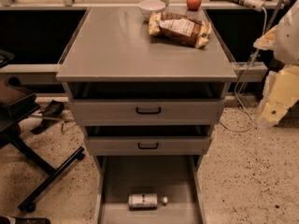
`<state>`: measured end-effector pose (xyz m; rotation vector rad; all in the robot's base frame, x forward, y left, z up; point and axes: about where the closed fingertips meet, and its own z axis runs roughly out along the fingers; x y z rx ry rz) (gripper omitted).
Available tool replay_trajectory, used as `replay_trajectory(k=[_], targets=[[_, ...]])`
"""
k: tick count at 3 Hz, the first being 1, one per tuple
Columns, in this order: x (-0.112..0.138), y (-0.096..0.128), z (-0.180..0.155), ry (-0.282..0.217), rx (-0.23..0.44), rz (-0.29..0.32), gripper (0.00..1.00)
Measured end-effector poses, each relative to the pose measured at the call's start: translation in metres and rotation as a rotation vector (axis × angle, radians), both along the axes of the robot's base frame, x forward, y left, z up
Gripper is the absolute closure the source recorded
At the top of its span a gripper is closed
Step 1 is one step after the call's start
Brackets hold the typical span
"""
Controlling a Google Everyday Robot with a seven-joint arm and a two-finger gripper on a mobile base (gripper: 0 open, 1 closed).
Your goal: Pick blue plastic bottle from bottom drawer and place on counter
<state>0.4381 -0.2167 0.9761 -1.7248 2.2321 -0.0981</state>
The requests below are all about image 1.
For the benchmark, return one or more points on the brown chip bag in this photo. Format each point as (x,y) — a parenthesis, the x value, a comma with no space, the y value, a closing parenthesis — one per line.
(180,28)

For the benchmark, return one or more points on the grey drawer cabinet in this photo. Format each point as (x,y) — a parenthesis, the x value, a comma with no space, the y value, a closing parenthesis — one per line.
(113,57)

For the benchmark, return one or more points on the black shoe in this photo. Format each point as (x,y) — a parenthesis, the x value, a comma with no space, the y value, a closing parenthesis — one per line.
(53,110)

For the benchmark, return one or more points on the white bowl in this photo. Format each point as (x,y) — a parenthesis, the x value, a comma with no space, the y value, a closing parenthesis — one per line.
(146,7)

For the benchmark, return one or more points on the middle grey drawer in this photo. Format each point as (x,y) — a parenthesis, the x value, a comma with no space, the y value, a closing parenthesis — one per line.
(122,146)

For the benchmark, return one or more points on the bottom open grey drawer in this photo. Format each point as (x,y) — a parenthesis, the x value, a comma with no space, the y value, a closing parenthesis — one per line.
(172,178)

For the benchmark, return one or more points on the black middle drawer handle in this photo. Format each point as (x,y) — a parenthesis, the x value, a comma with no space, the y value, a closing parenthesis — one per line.
(150,146)

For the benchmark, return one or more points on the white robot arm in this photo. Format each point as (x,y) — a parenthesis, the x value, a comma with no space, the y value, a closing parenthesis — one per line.
(287,37)

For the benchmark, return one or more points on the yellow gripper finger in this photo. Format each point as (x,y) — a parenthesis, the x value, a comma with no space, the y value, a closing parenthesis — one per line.
(280,93)
(266,41)

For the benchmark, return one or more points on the red apple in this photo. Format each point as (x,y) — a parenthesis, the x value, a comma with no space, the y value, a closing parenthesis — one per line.
(193,4)

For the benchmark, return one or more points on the black chair stand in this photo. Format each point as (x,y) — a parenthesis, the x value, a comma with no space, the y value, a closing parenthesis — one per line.
(17,104)

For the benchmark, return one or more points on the top grey drawer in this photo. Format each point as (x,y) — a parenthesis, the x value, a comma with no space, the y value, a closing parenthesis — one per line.
(122,112)

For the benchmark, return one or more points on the black top drawer handle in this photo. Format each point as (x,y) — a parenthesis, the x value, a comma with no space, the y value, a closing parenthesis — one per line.
(148,111)

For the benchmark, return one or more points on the black drawer handle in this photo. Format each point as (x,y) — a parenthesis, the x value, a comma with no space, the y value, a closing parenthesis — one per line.
(150,146)
(148,111)

